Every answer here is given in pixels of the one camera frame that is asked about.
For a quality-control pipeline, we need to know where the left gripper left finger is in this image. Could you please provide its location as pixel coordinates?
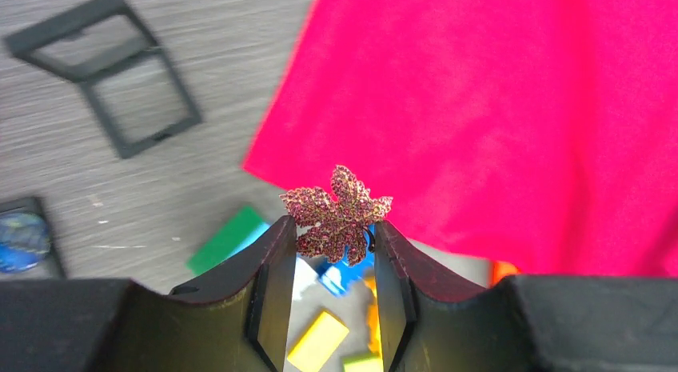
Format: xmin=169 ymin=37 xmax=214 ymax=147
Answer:
xmin=1 ymin=216 xmax=297 ymax=371

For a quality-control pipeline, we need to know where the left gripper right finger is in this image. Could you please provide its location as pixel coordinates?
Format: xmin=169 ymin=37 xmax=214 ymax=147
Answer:
xmin=373 ymin=222 xmax=677 ymax=371

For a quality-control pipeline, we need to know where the red t-shirt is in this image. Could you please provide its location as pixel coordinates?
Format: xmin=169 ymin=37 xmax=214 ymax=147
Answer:
xmin=243 ymin=0 xmax=677 ymax=276

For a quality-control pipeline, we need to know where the red maple leaf brooch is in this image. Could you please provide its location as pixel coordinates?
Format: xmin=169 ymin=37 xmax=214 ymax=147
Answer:
xmin=280 ymin=166 xmax=393 ymax=266

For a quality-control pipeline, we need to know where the black case with blue brooch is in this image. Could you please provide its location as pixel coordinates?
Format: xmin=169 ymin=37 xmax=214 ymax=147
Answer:
xmin=1 ymin=196 xmax=67 ymax=279

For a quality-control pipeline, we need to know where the black open brooch case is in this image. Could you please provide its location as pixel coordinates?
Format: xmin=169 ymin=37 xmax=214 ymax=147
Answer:
xmin=2 ymin=0 xmax=203 ymax=159

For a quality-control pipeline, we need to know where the orange long block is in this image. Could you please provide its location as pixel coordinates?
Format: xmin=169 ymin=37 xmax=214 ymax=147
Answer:
xmin=489 ymin=261 xmax=521 ymax=286

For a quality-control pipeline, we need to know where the yellow orange stepped block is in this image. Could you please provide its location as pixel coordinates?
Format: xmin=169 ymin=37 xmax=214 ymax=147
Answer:
xmin=363 ymin=274 xmax=382 ymax=358

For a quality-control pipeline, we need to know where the lime green long block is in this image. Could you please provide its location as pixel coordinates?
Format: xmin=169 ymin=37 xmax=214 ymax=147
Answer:
xmin=342 ymin=354 xmax=384 ymax=372

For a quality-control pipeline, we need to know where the blue toothed block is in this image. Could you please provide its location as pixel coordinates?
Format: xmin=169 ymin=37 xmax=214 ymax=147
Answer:
xmin=316 ymin=250 xmax=374 ymax=297

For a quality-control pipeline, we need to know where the yellow flat block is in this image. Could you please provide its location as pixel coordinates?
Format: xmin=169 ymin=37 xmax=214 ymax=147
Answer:
xmin=287 ymin=310 xmax=349 ymax=372

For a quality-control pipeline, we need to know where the green blue grey block stack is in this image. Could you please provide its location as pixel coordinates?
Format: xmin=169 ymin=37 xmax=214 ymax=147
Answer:
xmin=185 ymin=205 xmax=321 ymax=302

